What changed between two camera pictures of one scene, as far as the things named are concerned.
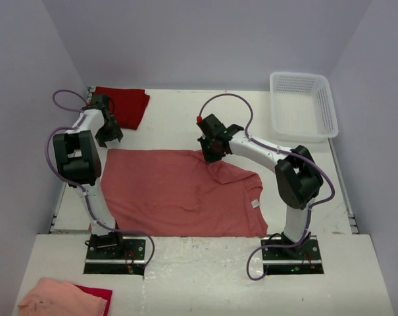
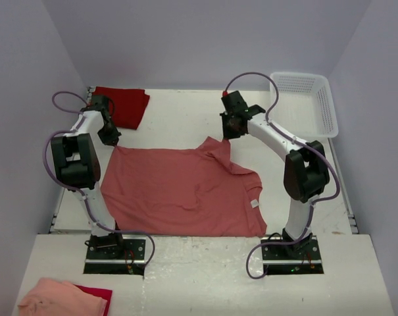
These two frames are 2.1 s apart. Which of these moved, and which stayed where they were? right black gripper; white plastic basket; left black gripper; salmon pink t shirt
Moved: right black gripper
Stayed: white plastic basket; salmon pink t shirt; left black gripper
